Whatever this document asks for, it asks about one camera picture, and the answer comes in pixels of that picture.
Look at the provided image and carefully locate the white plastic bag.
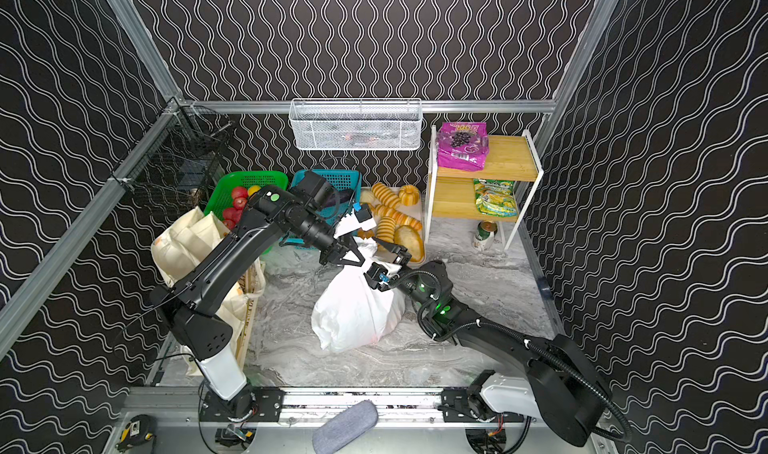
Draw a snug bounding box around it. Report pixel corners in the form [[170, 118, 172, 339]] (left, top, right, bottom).
[[311, 239, 405, 353]]

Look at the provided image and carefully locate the cream canvas tote bag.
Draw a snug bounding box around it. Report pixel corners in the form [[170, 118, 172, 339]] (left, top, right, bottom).
[[151, 207, 266, 367]]

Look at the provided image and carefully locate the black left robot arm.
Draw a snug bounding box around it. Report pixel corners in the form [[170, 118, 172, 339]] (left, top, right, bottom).
[[150, 171, 375, 403]]

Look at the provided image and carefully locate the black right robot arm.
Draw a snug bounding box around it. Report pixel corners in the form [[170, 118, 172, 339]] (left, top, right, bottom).
[[365, 240, 632, 447]]

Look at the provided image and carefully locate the oval golden bread loaf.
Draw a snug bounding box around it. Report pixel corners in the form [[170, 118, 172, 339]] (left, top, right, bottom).
[[394, 225, 425, 263]]

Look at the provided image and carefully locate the striped bread roll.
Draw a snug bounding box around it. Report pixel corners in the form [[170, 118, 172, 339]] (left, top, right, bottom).
[[376, 216, 397, 243]]

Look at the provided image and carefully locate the beige bread tray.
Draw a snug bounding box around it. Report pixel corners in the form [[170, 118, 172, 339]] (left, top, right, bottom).
[[355, 183, 425, 243]]

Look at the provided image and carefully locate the long striped bread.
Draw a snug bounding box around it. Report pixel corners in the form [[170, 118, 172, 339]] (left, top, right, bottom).
[[374, 204, 422, 231]]

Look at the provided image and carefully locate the pumpkin shaped bread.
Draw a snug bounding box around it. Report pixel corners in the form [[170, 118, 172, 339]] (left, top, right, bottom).
[[398, 185, 421, 207]]

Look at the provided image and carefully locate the teal plastic basket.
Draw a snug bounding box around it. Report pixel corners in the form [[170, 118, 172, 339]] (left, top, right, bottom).
[[313, 169, 361, 226]]

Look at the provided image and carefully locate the white wooden two-tier shelf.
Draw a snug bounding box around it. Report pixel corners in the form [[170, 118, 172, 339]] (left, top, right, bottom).
[[422, 126, 544, 249]]

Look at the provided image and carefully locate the green white can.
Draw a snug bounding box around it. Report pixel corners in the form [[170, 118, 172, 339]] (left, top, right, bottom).
[[473, 221, 498, 251]]

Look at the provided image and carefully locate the green yellow snack bag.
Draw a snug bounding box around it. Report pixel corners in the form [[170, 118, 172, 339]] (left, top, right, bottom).
[[473, 179, 519, 218]]

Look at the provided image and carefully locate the green plastic basket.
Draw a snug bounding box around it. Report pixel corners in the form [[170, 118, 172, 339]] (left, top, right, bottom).
[[204, 171, 288, 235]]

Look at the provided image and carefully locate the left purple snack bag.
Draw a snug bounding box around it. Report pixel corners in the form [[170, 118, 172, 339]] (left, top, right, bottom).
[[436, 122, 490, 172]]

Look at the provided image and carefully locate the grey cloth pad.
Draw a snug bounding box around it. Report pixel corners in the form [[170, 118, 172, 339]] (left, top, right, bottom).
[[312, 400, 379, 454]]

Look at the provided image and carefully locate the yellow black tape measure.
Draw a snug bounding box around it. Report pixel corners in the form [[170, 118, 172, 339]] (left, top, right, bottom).
[[115, 414, 157, 453]]

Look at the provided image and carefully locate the white wire wall basket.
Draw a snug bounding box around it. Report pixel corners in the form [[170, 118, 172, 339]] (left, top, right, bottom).
[[288, 98, 423, 151]]

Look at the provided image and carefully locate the black wire wall basket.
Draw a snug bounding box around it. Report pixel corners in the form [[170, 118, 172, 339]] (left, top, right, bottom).
[[116, 106, 233, 218]]

